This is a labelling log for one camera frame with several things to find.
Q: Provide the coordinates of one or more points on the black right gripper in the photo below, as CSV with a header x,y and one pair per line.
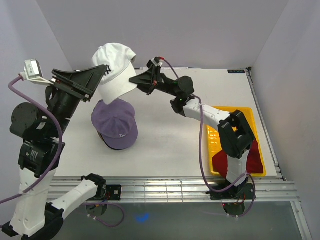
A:
x,y
148,81

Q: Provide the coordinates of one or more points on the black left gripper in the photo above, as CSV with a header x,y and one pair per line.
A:
x,y
82,83

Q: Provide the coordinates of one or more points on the white baseball cap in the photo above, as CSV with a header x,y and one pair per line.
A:
x,y
118,59

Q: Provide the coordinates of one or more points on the lavender LA baseball cap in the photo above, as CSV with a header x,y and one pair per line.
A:
x,y
115,123

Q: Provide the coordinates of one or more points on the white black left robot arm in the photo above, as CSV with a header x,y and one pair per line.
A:
x,y
41,129

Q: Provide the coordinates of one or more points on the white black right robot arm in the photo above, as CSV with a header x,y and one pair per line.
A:
x,y
235,134

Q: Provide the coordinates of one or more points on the dark label sticker right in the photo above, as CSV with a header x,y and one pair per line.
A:
x,y
236,71

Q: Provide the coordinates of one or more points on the yellow plastic tray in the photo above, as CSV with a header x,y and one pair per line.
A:
x,y
213,137

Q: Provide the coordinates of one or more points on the red LA baseball cap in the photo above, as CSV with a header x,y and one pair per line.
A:
x,y
254,163

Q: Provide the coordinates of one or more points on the paper strip at wall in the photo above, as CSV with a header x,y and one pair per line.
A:
x,y
180,68

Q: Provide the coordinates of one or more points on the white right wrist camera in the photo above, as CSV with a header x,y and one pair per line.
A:
x,y
158,61

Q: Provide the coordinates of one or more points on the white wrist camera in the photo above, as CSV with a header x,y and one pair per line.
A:
x,y
32,72
158,61

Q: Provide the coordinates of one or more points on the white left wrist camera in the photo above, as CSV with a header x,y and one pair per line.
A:
x,y
32,72

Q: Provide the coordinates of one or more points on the aluminium frame rail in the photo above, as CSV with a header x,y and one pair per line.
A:
x,y
193,190

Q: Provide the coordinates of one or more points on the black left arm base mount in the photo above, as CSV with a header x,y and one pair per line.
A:
x,y
112,192

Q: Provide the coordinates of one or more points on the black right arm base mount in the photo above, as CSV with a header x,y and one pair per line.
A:
x,y
243,192

